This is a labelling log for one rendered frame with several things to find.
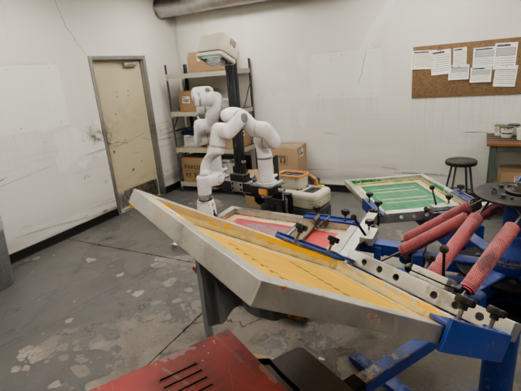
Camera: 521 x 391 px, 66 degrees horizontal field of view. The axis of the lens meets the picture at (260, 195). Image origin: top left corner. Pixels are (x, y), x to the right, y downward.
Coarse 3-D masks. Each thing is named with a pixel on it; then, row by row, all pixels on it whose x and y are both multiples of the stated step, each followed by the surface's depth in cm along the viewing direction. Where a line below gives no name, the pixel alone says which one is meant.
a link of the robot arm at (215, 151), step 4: (212, 148) 213; (216, 148) 212; (220, 148) 213; (224, 148) 216; (208, 152) 216; (212, 152) 213; (216, 152) 213; (220, 152) 214; (208, 156) 216; (212, 156) 217; (216, 156) 218; (204, 160) 218; (208, 160) 219; (212, 160) 222; (204, 164) 219; (208, 164) 221; (200, 168) 219; (204, 168) 220; (208, 168) 222; (200, 172) 219; (204, 172) 218; (208, 172) 217
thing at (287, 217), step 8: (232, 208) 241; (240, 208) 241; (248, 208) 240; (224, 216) 232; (256, 216) 235; (264, 216) 232; (272, 216) 230; (280, 216) 227; (288, 216) 225; (296, 216) 223; (328, 224) 215; (336, 224) 212; (344, 224) 210; (352, 232) 200; (344, 240) 191; (176, 248) 196; (336, 248) 184
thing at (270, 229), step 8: (240, 224) 226; (248, 224) 225; (256, 224) 224; (264, 224) 224; (272, 224) 223; (280, 224) 223; (264, 232) 214; (272, 232) 213; (312, 232) 211; (320, 232) 210; (328, 232) 210; (312, 240) 201; (320, 240) 200; (328, 240) 200
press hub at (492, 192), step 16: (480, 192) 150; (496, 192) 148; (512, 192) 144; (512, 208) 145; (480, 256) 165; (512, 256) 147; (464, 272) 153; (512, 272) 146; (496, 288) 142; (512, 288) 141; (512, 304) 149; (512, 352) 160; (496, 368) 164; (512, 368) 163; (480, 384) 173; (496, 384) 166; (512, 384) 167
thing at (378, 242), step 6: (378, 240) 178; (384, 240) 177; (390, 240) 177; (372, 246) 176; (378, 246) 175; (384, 246) 174; (390, 246) 172; (396, 246) 172; (372, 252) 177; (384, 252) 174; (390, 252) 173
